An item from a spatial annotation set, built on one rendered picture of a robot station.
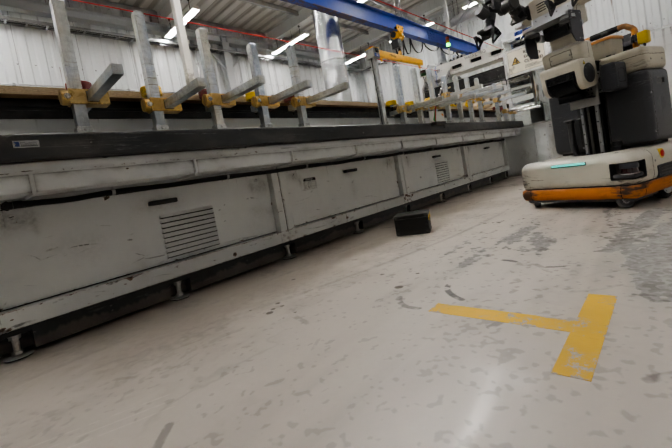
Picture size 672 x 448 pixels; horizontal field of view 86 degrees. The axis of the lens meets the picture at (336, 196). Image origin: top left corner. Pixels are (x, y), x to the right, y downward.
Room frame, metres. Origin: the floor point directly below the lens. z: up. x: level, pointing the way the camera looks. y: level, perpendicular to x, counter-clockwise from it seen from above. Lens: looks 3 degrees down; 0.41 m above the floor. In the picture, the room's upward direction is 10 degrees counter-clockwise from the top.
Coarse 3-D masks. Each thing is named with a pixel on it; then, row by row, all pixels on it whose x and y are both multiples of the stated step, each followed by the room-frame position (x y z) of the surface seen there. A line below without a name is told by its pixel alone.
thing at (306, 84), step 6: (300, 84) 1.60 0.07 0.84; (306, 84) 1.58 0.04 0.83; (288, 90) 1.66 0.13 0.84; (294, 90) 1.63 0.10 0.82; (300, 90) 1.62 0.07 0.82; (276, 96) 1.72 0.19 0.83; (282, 96) 1.69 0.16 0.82; (288, 96) 1.69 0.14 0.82; (270, 102) 1.76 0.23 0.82; (276, 102) 1.77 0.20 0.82; (252, 108) 1.86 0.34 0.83
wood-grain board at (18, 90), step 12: (0, 96) 1.23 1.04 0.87; (12, 96) 1.25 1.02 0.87; (24, 96) 1.27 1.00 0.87; (36, 96) 1.29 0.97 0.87; (48, 96) 1.31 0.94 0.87; (120, 96) 1.46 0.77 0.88; (132, 96) 1.49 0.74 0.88; (168, 96) 1.60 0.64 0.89; (192, 96) 1.68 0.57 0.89; (444, 108) 3.50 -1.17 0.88; (456, 108) 3.69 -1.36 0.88
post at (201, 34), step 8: (200, 32) 1.56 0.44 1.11; (200, 40) 1.56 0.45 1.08; (200, 48) 1.57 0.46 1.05; (208, 48) 1.58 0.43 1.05; (200, 56) 1.58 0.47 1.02; (208, 56) 1.58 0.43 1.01; (208, 64) 1.57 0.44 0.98; (208, 72) 1.56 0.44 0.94; (208, 80) 1.56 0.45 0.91; (208, 88) 1.57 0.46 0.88; (216, 88) 1.58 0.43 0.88; (216, 112) 1.57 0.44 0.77; (216, 120) 1.56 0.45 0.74
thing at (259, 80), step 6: (252, 78) 1.42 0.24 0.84; (258, 78) 1.40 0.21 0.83; (264, 78) 1.41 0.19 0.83; (246, 84) 1.45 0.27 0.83; (252, 84) 1.43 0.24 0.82; (258, 84) 1.41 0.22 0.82; (234, 90) 1.51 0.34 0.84; (240, 90) 1.49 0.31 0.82; (246, 90) 1.47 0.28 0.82; (222, 96) 1.58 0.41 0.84; (228, 96) 1.55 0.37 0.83; (234, 96) 1.52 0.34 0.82; (240, 96) 1.54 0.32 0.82; (228, 102) 1.60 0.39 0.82
